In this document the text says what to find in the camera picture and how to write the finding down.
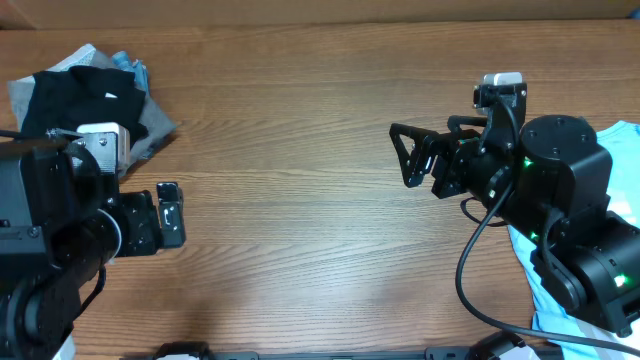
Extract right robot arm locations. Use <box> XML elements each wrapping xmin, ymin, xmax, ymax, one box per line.
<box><xmin>389</xmin><ymin>73</ymin><xmax>639</xmax><ymax>337</ymax></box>

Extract black t-shirt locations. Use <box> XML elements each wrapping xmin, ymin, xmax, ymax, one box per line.
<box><xmin>20</xmin><ymin>65</ymin><xmax>148</xmax><ymax>142</ymax></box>

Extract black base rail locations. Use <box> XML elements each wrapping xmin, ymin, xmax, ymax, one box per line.
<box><xmin>152</xmin><ymin>340</ymin><xmax>541</xmax><ymax>360</ymax></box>

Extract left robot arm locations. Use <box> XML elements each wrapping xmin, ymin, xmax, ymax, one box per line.
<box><xmin>1</xmin><ymin>129</ymin><xmax>186</xmax><ymax>359</ymax></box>

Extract light blue t-shirt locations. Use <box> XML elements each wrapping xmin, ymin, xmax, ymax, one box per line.
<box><xmin>502</xmin><ymin>115</ymin><xmax>639</xmax><ymax>337</ymax></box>

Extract folded blue garment under shorts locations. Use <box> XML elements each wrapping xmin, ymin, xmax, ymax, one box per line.
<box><xmin>111</xmin><ymin>51</ymin><xmax>150</xmax><ymax>93</ymax></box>

